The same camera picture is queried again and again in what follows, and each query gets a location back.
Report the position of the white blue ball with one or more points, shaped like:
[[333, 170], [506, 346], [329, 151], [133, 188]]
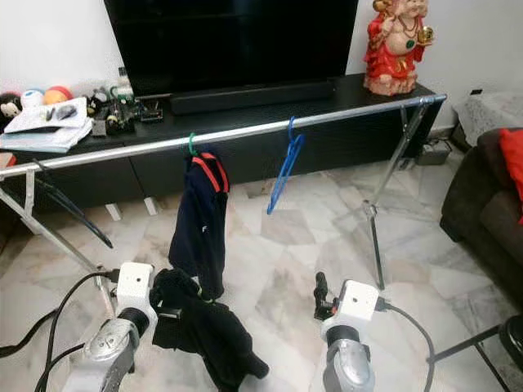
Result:
[[33, 98]]

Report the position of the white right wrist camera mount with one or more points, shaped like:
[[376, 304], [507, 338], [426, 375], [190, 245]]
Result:
[[358, 300]]

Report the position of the navy blue t-shirt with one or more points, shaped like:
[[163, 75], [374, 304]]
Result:
[[200, 229]]

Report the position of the green plastic hanger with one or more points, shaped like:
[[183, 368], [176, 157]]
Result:
[[191, 145]]

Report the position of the dark brown sofa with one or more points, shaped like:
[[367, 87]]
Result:
[[478, 220]]

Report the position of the small clear bottle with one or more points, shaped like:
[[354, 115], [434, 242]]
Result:
[[124, 83]]

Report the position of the black white plush toy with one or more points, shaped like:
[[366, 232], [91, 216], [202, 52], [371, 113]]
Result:
[[11, 106]]

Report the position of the black metal frame chair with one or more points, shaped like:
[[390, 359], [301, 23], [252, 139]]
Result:
[[513, 339]]

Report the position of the blue plastic hanger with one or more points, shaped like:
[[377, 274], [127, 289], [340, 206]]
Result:
[[284, 173]]

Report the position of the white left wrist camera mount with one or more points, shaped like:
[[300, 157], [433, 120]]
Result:
[[135, 283]]

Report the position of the silver clothes drying rack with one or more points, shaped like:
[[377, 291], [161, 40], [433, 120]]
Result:
[[261, 131]]

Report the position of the large black television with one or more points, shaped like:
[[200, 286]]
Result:
[[229, 41]]

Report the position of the white magazine stack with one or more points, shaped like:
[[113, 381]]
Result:
[[45, 131]]

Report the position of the black gadget cluster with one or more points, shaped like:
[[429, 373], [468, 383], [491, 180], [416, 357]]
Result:
[[118, 118]]

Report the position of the small black tray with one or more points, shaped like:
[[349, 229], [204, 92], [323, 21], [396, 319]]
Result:
[[152, 112]]

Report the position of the plain black garment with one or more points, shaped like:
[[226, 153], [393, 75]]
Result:
[[204, 335]]

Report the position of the black soundbar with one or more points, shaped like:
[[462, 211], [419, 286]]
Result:
[[253, 95]]

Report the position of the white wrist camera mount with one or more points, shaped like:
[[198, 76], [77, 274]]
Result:
[[358, 300], [135, 283]]

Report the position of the red laughing buddha statue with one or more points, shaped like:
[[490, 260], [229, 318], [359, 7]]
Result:
[[392, 57]]

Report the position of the long black tv cabinet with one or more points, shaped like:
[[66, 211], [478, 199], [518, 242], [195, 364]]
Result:
[[335, 143]]

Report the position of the red cushion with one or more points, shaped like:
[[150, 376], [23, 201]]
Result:
[[513, 163]]

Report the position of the orange ball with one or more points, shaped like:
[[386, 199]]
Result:
[[58, 95]]

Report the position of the white lace cloth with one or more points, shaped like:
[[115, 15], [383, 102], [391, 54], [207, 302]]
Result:
[[490, 110]]

